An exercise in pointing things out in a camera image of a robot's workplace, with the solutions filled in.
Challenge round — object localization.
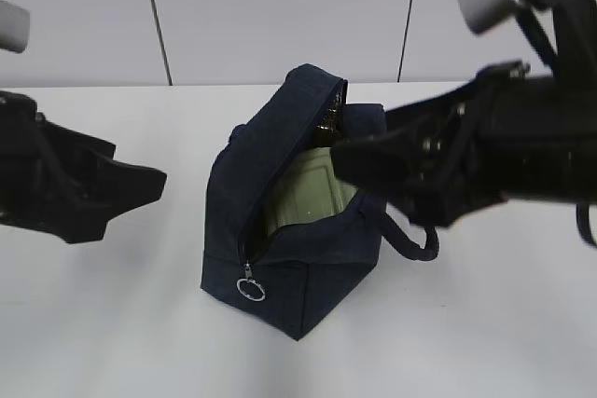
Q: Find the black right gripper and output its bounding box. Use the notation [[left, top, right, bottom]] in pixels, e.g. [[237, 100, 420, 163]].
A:
[[331, 62, 596, 227]]

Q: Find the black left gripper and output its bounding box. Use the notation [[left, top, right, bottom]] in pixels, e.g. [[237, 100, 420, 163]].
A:
[[1, 91, 167, 244]]

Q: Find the green lid glass container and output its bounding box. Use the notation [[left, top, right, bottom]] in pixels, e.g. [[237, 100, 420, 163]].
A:
[[246, 147, 357, 256]]

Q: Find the dark blue lunch bag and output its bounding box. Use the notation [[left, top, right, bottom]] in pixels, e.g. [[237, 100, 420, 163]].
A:
[[201, 63, 439, 340]]

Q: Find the silver zipper pull ring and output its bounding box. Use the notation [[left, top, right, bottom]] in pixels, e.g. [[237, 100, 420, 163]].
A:
[[236, 261, 267, 302]]

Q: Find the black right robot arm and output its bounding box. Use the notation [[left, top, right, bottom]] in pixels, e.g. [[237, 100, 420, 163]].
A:
[[331, 0, 596, 227]]

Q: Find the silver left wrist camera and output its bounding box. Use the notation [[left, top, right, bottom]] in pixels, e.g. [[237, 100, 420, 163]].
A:
[[0, 0, 31, 54]]

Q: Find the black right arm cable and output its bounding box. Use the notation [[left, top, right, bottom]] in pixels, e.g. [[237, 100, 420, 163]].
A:
[[576, 201, 597, 248]]

